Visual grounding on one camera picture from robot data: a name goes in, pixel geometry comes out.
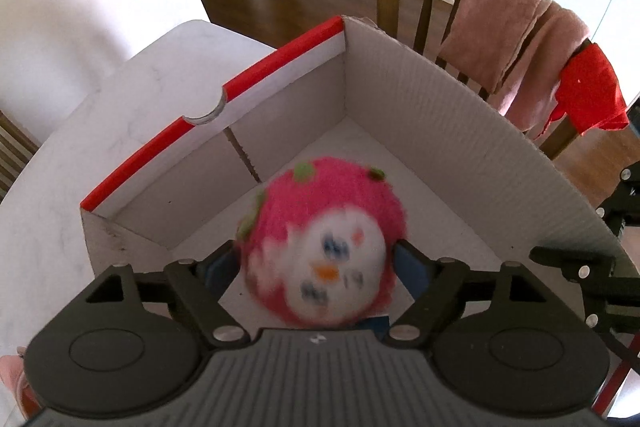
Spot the red cloth on chair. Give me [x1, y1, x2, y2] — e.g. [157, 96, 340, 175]
[544, 43, 629, 135]

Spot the radiator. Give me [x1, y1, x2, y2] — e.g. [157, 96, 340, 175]
[0, 113, 38, 200]

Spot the pink fringed scarf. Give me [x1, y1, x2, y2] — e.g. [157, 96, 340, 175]
[438, 0, 589, 132]

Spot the white cardboard box red rim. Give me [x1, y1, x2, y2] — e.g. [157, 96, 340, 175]
[80, 17, 637, 277]

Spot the pink round plush toy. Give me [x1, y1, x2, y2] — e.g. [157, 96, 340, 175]
[235, 157, 407, 327]

